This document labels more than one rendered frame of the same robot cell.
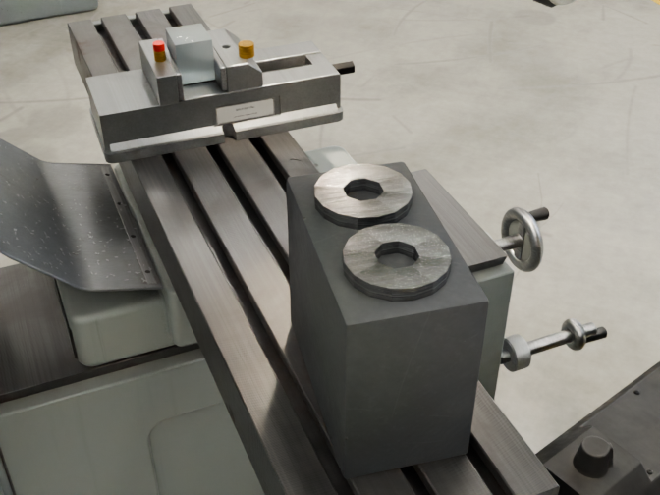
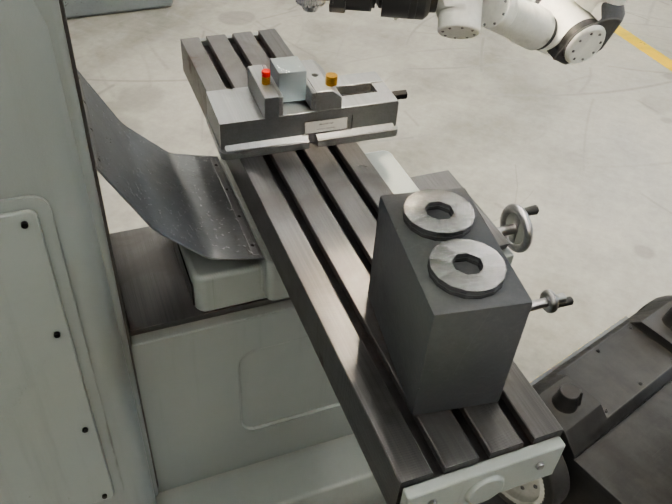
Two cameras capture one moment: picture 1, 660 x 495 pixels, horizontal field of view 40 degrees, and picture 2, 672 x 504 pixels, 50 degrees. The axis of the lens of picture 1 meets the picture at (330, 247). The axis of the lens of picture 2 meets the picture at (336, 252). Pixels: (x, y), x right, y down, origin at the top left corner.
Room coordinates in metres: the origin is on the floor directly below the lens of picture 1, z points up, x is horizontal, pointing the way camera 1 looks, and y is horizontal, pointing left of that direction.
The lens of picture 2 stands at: (-0.02, 0.11, 1.66)
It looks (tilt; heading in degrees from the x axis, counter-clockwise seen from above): 42 degrees down; 358
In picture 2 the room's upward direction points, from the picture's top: 5 degrees clockwise
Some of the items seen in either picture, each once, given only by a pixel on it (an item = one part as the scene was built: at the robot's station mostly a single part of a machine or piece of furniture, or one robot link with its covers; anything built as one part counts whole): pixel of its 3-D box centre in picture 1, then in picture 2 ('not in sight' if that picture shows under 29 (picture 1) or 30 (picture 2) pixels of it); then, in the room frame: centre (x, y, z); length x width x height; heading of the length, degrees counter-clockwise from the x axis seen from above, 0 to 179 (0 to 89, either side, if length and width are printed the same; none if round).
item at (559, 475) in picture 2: not in sight; (518, 461); (0.73, -0.28, 0.50); 0.20 x 0.05 x 0.20; 39
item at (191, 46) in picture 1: (190, 53); (287, 79); (1.17, 0.19, 1.02); 0.06 x 0.05 x 0.06; 21
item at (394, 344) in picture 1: (375, 307); (440, 294); (0.64, -0.04, 1.01); 0.22 x 0.12 x 0.20; 14
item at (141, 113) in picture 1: (214, 83); (302, 102); (1.18, 0.17, 0.97); 0.35 x 0.15 x 0.11; 111
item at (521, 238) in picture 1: (504, 244); (503, 231); (1.27, -0.31, 0.61); 0.16 x 0.12 x 0.12; 113
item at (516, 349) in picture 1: (554, 340); (534, 305); (1.15, -0.39, 0.49); 0.22 x 0.06 x 0.06; 113
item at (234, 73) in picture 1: (230, 58); (316, 84); (1.19, 0.14, 1.00); 0.12 x 0.06 x 0.04; 21
